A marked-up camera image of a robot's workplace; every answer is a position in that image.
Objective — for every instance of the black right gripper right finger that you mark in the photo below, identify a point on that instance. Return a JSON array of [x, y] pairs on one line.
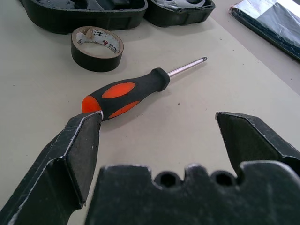
[[257, 140]]

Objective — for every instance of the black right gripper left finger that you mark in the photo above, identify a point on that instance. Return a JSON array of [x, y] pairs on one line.
[[47, 168]]

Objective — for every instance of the orange black Phillips screwdriver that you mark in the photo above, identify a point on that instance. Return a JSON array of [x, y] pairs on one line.
[[131, 93]]

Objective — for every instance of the black tool case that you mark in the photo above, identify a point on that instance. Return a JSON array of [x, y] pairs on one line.
[[70, 18]]

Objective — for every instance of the black tape roll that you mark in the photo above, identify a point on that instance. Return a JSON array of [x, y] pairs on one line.
[[93, 64]]

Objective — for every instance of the grey cloth in plastic package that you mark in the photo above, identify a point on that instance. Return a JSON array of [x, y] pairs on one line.
[[276, 23]]

